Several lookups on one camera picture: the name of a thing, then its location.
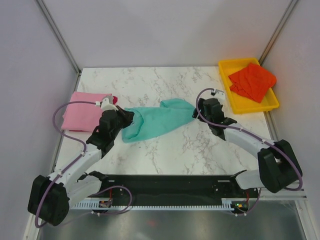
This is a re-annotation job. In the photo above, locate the white slotted cable duct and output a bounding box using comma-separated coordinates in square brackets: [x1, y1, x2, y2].
[71, 198, 245, 211]

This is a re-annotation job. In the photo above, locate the teal t shirt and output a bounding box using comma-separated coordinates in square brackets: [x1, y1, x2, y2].
[121, 98, 195, 143]

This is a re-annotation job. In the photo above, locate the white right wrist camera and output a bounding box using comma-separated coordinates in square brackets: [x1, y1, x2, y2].
[210, 88, 226, 101]

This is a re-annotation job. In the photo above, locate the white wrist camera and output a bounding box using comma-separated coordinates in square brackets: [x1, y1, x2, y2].
[100, 95, 118, 112]
[210, 88, 226, 101]

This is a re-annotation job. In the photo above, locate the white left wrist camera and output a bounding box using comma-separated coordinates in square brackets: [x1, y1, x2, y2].
[100, 95, 118, 112]

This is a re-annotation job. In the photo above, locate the pink folded t shirt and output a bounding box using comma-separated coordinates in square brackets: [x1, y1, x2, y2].
[61, 91, 112, 132]

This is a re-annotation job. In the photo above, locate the left aluminium corner post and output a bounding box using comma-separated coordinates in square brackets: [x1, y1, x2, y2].
[35, 0, 82, 76]

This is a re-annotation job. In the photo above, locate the orange t shirt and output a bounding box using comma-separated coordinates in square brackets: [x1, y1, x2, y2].
[228, 63, 277, 104]

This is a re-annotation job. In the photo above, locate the crimson folded t shirt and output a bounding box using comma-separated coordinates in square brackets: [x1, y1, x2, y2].
[112, 96, 118, 105]

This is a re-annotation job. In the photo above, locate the yellow plastic tray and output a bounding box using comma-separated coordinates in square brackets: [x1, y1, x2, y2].
[218, 57, 280, 114]

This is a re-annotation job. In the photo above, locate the aluminium frame rail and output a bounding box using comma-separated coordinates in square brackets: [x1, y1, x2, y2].
[260, 188, 307, 201]

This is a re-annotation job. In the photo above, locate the aluminium corner post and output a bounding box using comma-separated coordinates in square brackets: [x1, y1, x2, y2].
[258, 0, 300, 66]
[35, 0, 82, 76]

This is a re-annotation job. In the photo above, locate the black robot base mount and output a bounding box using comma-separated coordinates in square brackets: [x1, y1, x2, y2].
[100, 175, 258, 206]

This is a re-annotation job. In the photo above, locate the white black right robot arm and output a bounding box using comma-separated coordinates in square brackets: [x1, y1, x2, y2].
[193, 97, 303, 197]

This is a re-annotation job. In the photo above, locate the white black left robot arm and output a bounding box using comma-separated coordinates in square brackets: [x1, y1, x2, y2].
[27, 106, 134, 228]

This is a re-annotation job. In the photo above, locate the right aluminium corner post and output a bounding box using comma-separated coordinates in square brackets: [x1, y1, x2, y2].
[258, 0, 300, 66]

